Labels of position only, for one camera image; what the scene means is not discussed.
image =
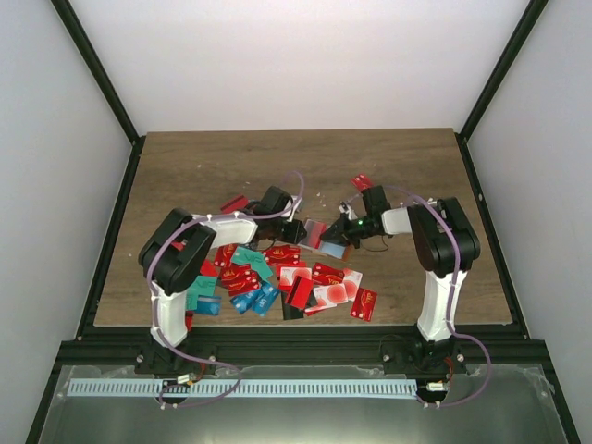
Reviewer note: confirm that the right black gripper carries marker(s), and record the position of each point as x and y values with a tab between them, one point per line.
340	231

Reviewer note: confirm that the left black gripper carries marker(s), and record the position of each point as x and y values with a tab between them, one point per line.
293	237

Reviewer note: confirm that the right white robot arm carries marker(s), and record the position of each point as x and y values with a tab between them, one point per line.
445	243

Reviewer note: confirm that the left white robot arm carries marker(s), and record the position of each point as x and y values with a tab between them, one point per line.
172	258

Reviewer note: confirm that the red gold card upper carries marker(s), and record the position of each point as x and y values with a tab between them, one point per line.
282	254

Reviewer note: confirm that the lone red card far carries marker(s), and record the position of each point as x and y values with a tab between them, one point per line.
361	182

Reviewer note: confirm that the teal VIP card centre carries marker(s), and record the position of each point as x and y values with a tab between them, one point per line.
257	262

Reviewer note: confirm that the white red circle card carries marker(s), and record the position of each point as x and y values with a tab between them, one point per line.
331	290

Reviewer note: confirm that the red stripe card pile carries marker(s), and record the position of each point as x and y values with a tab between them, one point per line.
299	293

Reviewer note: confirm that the red VIP card right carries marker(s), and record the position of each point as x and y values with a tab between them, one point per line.
364	304

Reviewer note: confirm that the red gold VIP card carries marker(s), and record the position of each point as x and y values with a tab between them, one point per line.
238	279

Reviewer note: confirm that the blue VIP card lower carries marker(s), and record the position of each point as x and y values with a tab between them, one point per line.
259	300

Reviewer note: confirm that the teal card left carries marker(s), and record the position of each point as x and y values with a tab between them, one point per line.
201	286

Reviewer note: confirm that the light blue slotted strip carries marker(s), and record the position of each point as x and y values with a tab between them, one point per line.
248	388

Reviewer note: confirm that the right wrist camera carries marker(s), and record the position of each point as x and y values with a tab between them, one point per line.
346	209

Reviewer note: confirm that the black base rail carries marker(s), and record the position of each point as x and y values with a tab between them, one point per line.
286	345

